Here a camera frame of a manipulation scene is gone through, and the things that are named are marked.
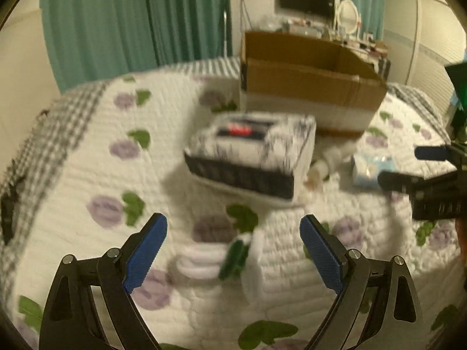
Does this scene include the clear plastic cloth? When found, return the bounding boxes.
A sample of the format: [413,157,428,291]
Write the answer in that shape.
[351,153,397,190]

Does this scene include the white socks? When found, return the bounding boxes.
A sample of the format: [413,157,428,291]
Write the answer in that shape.
[313,141,356,178]

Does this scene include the black white tissue pack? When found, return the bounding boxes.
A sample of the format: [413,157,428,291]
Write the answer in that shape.
[184,111,317,204]

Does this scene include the white louvered wardrobe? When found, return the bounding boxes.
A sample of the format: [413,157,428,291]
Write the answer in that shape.
[383,0,466,114]

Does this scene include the white folded cloth green stripe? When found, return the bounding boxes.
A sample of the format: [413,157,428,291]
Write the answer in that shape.
[176,228,265,305]

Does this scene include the floral quilted white blanket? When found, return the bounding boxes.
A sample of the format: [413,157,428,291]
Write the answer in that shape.
[5,71,466,349]

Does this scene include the grey checked bed sheet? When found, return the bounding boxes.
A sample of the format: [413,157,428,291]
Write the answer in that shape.
[1,57,449,307]

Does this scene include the oval vanity mirror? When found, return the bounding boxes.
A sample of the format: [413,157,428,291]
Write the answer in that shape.
[335,0,361,37]

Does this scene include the brown cardboard box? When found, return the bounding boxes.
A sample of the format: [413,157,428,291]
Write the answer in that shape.
[240,31,387,137]

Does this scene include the white mop pole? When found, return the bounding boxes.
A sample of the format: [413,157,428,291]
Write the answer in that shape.
[222,10,230,58]

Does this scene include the teal curtain left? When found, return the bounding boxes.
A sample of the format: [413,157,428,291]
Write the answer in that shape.
[40,0,232,92]

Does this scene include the black cable bundle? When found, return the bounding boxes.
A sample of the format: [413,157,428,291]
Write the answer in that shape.
[0,160,29,247]

